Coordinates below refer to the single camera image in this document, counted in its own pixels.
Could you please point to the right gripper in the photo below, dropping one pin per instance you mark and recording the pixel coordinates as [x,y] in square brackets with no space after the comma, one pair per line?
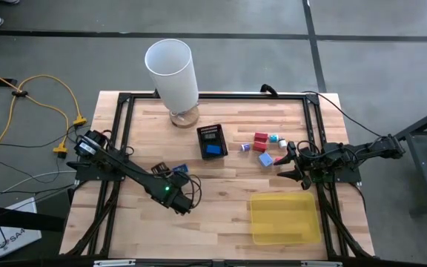
[304,165]

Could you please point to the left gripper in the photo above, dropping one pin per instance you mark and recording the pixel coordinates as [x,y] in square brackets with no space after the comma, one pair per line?
[180,200]

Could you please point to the large blue printed box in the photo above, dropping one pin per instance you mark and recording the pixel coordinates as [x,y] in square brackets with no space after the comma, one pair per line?
[181,168]

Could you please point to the teal tape roll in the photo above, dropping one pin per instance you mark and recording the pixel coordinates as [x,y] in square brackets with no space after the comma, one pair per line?
[274,138]

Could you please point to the red box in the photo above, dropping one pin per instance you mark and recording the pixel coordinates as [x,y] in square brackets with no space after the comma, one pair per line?
[261,137]
[259,147]

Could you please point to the small plain blue box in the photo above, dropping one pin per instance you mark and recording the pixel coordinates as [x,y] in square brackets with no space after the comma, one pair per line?
[213,149]

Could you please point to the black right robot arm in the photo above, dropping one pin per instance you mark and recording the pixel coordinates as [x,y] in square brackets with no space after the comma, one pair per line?
[347,152]

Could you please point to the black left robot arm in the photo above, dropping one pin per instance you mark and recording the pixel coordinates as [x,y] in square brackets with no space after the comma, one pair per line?
[132,170]

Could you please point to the pink tape roll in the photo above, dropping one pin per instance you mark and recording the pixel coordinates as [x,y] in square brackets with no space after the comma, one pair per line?
[278,159]

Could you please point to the light blue box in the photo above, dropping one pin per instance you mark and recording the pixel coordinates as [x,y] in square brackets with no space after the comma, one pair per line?
[265,159]

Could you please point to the black plastic basket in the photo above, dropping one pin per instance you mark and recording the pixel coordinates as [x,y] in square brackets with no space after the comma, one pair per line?
[200,144]

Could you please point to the purple tape roll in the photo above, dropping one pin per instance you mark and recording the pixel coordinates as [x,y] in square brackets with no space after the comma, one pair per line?
[245,147]

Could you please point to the yellow translucent plastic tray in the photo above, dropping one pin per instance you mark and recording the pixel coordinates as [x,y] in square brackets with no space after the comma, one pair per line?
[285,219]

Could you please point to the white shade wooden base lamp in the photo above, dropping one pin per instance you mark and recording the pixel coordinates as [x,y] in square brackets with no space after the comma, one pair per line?
[171,74]

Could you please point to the black metal stand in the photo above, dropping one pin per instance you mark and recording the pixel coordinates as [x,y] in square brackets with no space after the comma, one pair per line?
[424,155]

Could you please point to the long black beam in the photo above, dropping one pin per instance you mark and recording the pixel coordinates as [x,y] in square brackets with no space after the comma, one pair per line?
[20,219]

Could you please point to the white printed sign board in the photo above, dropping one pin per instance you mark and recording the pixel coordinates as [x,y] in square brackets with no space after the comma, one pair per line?
[17,230]

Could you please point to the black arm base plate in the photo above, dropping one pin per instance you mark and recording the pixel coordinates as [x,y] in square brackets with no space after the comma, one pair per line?
[87,175]
[348,178]

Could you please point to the black aluminium table frame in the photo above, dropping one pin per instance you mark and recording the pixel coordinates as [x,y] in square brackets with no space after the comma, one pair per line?
[235,96]

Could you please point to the silver bracket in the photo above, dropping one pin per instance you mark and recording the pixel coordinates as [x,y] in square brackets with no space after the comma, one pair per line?
[114,263]
[321,263]

